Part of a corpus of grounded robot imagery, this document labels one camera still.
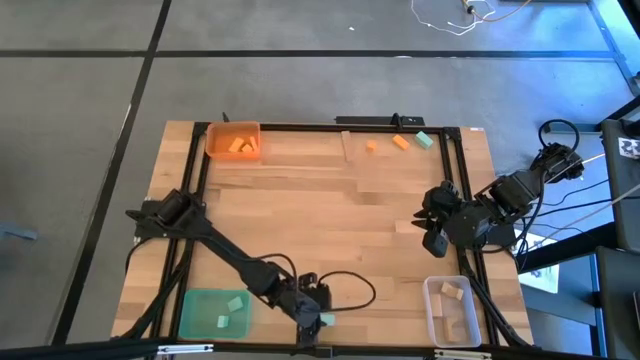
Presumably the silver metal bracket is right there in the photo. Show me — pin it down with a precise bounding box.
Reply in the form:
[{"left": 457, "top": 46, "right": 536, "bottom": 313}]
[
  {"left": 432, "top": 348, "right": 494, "bottom": 360},
  {"left": 156, "top": 343, "right": 215, "bottom": 357}
]

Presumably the white paper sheet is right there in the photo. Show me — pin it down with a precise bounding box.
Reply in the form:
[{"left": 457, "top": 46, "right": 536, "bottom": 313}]
[{"left": 518, "top": 230, "right": 561, "bottom": 295}]

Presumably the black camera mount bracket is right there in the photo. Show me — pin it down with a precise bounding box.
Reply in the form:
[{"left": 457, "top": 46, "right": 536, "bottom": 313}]
[{"left": 334, "top": 113, "right": 426, "bottom": 128}]

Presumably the black diagonal beam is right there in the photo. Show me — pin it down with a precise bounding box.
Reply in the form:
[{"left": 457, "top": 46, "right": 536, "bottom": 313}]
[{"left": 514, "top": 222, "right": 617, "bottom": 274}]

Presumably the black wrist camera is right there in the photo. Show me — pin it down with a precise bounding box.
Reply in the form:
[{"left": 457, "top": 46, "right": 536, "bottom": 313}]
[
  {"left": 298, "top": 323, "right": 322, "bottom": 347},
  {"left": 421, "top": 229, "right": 450, "bottom": 259}
]

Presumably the yellow power cable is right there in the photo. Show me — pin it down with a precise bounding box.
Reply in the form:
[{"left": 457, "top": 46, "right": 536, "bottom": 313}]
[{"left": 569, "top": 152, "right": 607, "bottom": 174}]

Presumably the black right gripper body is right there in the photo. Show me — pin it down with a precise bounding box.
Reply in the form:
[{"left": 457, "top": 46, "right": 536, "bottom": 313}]
[{"left": 423, "top": 180, "right": 465, "bottom": 232}]

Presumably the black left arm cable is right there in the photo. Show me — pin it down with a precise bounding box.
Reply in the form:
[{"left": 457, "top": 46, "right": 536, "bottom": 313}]
[{"left": 249, "top": 252, "right": 377, "bottom": 314}]

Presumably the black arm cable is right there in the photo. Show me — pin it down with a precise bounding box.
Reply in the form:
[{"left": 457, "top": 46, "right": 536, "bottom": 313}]
[
  {"left": 538, "top": 118, "right": 581, "bottom": 151},
  {"left": 249, "top": 252, "right": 377, "bottom": 314}
]

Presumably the black aluminium beam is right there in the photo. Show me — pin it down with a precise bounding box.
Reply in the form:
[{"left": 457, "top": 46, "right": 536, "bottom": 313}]
[{"left": 0, "top": 338, "right": 640, "bottom": 360}]

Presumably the white floor cable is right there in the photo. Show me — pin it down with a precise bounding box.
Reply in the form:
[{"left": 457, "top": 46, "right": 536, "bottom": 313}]
[{"left": 409, "top": 0, "right": 497, "bottom": 37}]

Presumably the orange plastic bin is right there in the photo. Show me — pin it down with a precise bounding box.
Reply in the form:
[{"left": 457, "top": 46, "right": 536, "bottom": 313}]
[{"left": 204, "top": 120, "right": 263, "bottom": 163}]

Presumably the clear plastic bin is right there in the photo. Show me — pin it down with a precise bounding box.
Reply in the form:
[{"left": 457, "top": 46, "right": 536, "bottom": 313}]
[{"left": 422, "top": 275, "right": 483, "bottom": 350}]

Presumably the black aluminium table frame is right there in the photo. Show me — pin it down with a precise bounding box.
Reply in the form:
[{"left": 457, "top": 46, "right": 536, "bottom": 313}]
[{"left": 144, "top": 119, "right": 534, "bottom": 351}]

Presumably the thin grey rod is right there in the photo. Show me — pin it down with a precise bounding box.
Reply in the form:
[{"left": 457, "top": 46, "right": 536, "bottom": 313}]
[{"left": 527, "top": 182, "right": 640, "bottom": 251}]

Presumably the black floor cable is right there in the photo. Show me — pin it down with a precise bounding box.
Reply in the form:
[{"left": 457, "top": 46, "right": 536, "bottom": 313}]
[{"left": 514, "top": 177, "right": 612, "bottom": 209}]

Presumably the black side table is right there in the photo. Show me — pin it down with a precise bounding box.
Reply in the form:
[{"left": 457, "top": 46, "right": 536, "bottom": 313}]
[
  {"left": 594, "top": 247, "right": 640, "bottom": 360},
  {"left": 597, "top": 93, "right": 640, "bottom": 254}
]

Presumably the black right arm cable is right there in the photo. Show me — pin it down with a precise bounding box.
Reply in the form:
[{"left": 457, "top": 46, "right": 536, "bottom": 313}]
[{"left": 538, "top": 118, "right": 581, "bottom": 151}]

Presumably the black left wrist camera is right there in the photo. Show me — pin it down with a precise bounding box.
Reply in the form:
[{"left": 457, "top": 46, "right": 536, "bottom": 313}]
[{"left": 298, "top": 323, "right": 322, "bottom": 347}]

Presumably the fiducial tag paper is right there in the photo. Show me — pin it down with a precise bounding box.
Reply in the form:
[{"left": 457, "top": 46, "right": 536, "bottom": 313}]
[{"left": 617, "top": 136, "right": 640, "bottom": 160}]

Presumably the grey floor tape piece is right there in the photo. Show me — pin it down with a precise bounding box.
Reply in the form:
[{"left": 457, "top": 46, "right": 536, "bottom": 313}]
[{"left": 0, "top": 222, "right": 39, "bottom": 242}]

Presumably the brown floor cable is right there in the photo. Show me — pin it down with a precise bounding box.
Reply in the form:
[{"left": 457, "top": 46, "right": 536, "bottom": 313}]
[{"left": 462, "top": 0, "right": 532, "bottom": 24}]

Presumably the black cable bundle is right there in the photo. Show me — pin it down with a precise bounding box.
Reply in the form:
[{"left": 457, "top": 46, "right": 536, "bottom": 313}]
[
  {"left": 117, "top": 238, "right": 194, "bottom": 342},
  {"left": 457, "top": 247, "right": 534, "bottom": 349}
]

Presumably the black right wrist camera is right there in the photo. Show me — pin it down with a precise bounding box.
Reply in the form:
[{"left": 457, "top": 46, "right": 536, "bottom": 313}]
[{"left": 421, "top": 229, "right": 450, "bottom": 259}]

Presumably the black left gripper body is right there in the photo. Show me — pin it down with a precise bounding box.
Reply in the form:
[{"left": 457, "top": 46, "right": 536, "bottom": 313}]
[{"left": 279, "top": 273, "right": 333, "bottom": 329}]

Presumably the teal plastic bin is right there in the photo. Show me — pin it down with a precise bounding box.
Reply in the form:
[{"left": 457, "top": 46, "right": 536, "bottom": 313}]
[{"left": 177, "top": 288, "right": 253, "bottom": 342}]

